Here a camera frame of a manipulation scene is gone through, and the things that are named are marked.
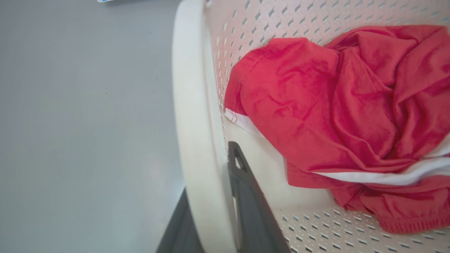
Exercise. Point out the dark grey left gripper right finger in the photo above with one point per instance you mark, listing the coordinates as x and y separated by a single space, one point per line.
255 211

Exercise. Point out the white and blue object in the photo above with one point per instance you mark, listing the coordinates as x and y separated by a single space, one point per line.
105 0

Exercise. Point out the red garment with white stripes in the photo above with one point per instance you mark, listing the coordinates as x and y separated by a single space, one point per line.
337 116

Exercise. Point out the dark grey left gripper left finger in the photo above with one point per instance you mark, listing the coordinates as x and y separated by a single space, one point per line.
181 230

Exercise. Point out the white perforated plastic laundry basket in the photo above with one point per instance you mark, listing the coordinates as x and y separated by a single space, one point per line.
200 123

